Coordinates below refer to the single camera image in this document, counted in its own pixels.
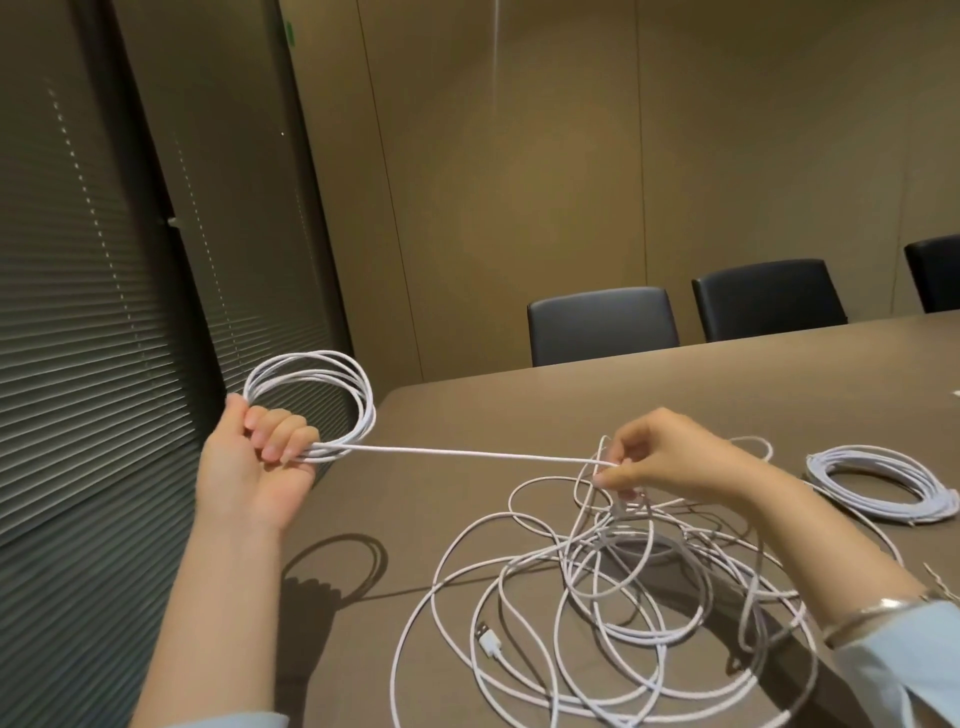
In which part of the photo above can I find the person's left hand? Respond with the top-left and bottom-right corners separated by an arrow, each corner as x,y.
194,393 -> 322,535

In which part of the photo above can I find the person's right hand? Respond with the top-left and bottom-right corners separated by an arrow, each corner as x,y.
592,407 -> 778,505

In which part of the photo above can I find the white cable bundle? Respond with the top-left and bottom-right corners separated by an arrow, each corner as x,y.
242,349 -> 624,470

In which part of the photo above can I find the pile of white cables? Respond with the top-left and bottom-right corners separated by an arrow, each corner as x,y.
389,434 -> 905,728

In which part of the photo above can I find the person's right forearm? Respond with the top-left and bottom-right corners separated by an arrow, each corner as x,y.
742,461 -> 960,728

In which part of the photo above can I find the person's left forearm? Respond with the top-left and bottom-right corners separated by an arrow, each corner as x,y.
131,509 -> 290,728

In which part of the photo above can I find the brown table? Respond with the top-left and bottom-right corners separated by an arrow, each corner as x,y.
273,308 -> 960,728

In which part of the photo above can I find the dark meeting chair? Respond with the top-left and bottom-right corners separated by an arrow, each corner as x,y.
690,258 -> 850,344
526,285 -> 682,368
903,233 -> 960,315

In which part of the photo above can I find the glass partition with grey blinds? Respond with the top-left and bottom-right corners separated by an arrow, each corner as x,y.
0,0 -> 355,728

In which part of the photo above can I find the bunch of white twist ties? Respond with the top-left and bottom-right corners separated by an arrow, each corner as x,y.
923,562 -> 960,605

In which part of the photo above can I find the silver bracelet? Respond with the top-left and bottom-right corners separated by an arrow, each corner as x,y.
821,592 -> 948,648

